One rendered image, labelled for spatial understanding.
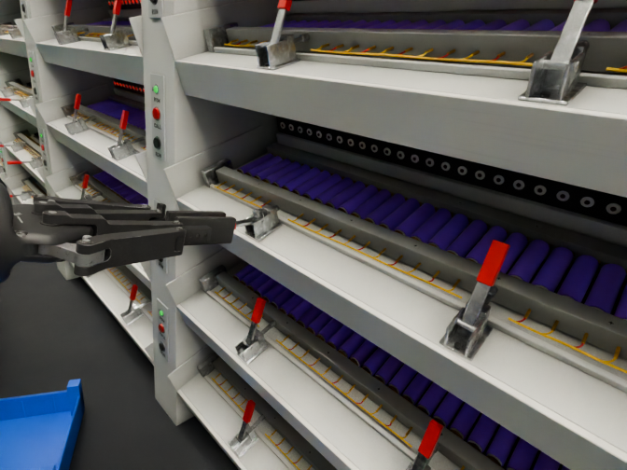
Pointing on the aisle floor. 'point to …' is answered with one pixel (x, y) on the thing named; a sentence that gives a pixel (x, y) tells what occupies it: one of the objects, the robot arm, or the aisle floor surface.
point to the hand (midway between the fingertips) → (200, 228)
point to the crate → (40, 429)
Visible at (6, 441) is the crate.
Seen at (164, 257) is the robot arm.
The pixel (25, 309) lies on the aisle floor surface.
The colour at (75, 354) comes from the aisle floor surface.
